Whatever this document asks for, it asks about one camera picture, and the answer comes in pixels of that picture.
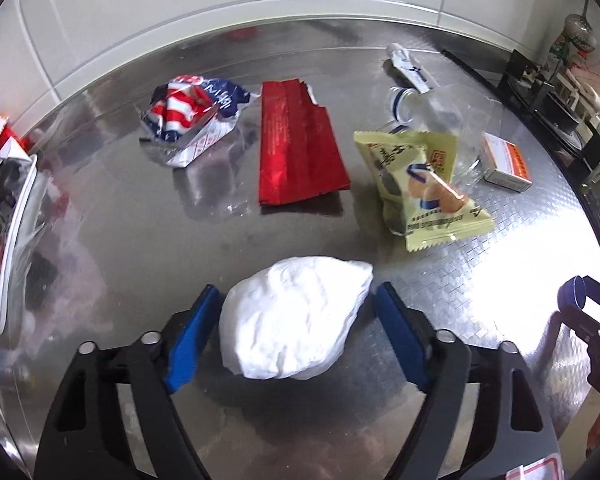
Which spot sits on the clear plastic bottle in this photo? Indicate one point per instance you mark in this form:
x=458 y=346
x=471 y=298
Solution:
x=445 y=110

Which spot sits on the red white blue striped bag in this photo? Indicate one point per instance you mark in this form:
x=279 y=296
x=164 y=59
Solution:
x=180 y=110

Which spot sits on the white plastic tray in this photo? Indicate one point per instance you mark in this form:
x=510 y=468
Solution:
x=17 y=260

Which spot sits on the yellow snack packet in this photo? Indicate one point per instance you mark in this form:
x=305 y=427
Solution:
x=420 y=190

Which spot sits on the small orange white box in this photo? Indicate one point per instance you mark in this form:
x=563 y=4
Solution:
x=505 y=160

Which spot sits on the small white tube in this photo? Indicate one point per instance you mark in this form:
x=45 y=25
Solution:
x=408 y=67

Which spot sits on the red box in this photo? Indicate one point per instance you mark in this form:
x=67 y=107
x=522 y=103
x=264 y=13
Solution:
x=12 y=146

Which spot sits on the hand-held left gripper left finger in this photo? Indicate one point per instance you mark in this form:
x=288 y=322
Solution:
x=192 y=341

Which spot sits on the metal ladle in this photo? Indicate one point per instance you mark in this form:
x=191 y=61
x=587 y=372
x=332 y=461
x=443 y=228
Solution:
x=579 y=27

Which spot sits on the red foil wrapper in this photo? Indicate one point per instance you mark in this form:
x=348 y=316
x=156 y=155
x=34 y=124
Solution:
x=295 y=145

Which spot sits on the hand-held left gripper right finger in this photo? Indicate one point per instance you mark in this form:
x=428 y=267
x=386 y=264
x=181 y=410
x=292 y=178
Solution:
x=401 y=331

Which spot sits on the white paper wad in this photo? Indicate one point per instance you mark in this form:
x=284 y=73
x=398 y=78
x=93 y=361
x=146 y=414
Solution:
x=290 y=315

